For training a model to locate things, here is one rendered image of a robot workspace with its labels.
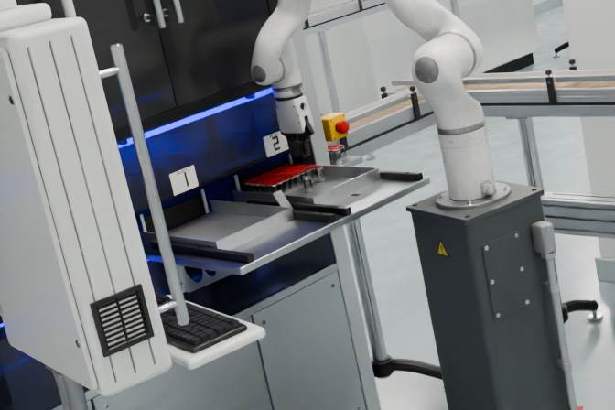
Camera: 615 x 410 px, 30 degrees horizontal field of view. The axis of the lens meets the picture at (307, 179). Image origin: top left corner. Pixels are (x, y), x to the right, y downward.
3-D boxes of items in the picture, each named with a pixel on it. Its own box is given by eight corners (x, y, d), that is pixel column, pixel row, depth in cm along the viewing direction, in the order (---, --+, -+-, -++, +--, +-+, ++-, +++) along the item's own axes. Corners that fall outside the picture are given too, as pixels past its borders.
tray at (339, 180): (234, 202, 330) (231, 190, 329) (298, 174, 346) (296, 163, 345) (316, 210, 305) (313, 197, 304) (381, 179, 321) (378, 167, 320)
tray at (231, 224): (140, 243, 308) (136, 231, 307) (213, 211, 325) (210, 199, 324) (219, 254, 283) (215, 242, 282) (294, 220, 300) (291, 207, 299)
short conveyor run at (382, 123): (313, 179, 352) (303, 130, 348) (280, 178, 363) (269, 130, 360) (453, 117, 396) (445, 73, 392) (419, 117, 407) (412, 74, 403)
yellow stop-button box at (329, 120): (317, 141, 349) (311, 118, 347) (332, 134, 353) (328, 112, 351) (333, 142, 343) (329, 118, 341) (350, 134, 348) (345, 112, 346)
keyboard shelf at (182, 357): (70, 344, 273) (67, 334, 272) (170, 302, 288) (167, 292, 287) (158, 388, 236) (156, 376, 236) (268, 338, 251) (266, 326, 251)
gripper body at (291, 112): (310, 89, 315) (318, 128, 317) (285, 89, 322) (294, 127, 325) (291, 96, 310) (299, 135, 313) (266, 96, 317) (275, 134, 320)
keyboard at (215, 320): (112, 319, 276) (109, 309, 275) (162, 298, 283) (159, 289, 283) (194, 354, 244) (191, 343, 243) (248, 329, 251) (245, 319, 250)
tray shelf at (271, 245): (126, 256, 305) (125, 250, 305) (312, 175, 350) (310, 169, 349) (242, 275, 270) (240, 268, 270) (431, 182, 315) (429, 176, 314)
